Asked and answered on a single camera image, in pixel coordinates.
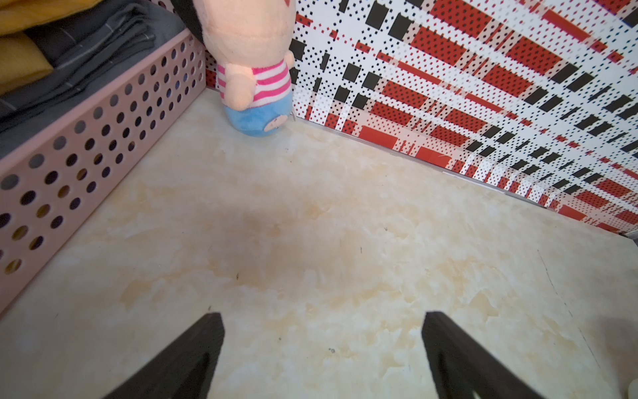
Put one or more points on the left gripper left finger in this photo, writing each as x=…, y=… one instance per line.
x=184, y=369

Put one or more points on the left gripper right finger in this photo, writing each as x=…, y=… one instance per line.
x=462, y=368

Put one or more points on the pink perforated basket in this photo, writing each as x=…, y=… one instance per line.
x=52, y=183

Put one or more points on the grey folded cloth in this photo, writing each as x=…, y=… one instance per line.
x=87, y=51

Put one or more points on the cartoon boy plush doll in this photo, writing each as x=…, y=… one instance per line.
x=249, y=40

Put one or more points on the yellow printed folded cloth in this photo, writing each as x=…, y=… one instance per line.
x=22, y=62

